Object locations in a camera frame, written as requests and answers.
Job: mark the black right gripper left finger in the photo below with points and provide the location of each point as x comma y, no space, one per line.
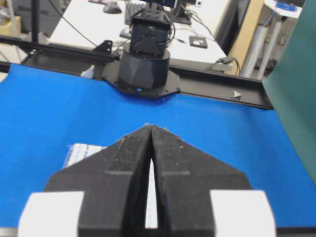
114,181

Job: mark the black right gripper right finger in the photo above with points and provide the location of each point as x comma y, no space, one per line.
184,176

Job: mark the white blue striped towel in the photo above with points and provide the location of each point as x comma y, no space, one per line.
78,152

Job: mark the blue table mat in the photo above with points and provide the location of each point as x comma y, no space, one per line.
43,113

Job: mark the black square device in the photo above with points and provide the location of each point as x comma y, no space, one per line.
198,42

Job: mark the green backdrop board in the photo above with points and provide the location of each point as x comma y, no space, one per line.
291,88

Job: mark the black monitor stand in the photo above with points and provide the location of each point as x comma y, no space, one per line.
178,14

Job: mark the white office desk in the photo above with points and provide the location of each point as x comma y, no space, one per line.
85,25

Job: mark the black tripod pole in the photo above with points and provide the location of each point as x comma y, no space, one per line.
35,24

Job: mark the black aluminium frame rail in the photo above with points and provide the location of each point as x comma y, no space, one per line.
192,81

